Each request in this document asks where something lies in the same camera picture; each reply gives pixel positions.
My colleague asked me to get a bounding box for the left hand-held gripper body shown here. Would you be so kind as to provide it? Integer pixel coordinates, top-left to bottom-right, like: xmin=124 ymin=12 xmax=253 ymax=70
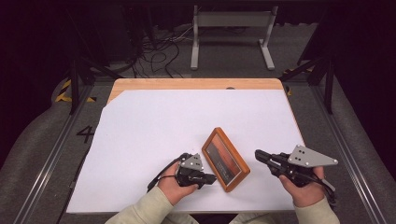
xmin=175 ymin=152 xmax=206 ymax=189

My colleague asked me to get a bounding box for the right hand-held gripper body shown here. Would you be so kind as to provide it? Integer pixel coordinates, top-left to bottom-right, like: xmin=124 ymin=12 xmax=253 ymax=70
xmin=266 ymin=144 xmax=339 ymax=189

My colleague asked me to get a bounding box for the wooden picture frame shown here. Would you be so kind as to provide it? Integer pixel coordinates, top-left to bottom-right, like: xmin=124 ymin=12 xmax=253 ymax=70
xmin=201 ymin=126 xmax=251 ymax=193

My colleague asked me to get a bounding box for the person's left hand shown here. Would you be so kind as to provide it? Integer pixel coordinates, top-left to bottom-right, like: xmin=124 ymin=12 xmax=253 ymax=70
xmin=156 ymin=161 xmax=200 ymax=206

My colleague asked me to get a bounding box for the person's right hand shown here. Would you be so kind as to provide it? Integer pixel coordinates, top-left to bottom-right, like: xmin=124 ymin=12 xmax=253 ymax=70
xmin=278 ymin=166 xmax=327 ymax=209

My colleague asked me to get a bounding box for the white paper table cover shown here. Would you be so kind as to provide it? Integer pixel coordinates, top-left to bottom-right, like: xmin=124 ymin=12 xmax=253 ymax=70
xmin=65 ymin=89 xmax=305 ymax=215

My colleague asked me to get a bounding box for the yellow black hazard tape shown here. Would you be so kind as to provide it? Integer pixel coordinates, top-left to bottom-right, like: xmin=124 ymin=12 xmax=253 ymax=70
xmin=54 ymin=78 xmax=97 ymax=104
xmin=282 ymin=65 xmax=315 ymax=97

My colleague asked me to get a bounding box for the black metal stand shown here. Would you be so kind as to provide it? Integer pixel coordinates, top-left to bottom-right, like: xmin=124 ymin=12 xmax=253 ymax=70
xmin=65 ymin=57 xmax=124 ymax=116
xmin=277 ymin=55 xmax=336 ymax=115

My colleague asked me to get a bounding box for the grey metal stand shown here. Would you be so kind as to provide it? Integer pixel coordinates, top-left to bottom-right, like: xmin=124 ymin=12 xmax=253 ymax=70
xmin=190 ymin=5 xmax=279 ymax=71

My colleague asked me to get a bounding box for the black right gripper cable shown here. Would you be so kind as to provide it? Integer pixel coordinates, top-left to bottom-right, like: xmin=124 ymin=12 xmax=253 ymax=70
xmin=311 ymin=172 xmax=338 ymax=207

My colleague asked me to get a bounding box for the aluminium floor rail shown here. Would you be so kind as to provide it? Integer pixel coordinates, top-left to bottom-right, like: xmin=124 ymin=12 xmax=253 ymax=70
xmin=310 ymin=84 xmax=388 ymax=224
xmin=13 ymin=84 xmax=95 ymax=224

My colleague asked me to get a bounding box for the tangle of black floor cables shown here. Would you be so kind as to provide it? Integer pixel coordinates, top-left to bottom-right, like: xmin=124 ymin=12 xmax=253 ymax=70
xmin=132 ymin=26 xmax=195 ymax=79

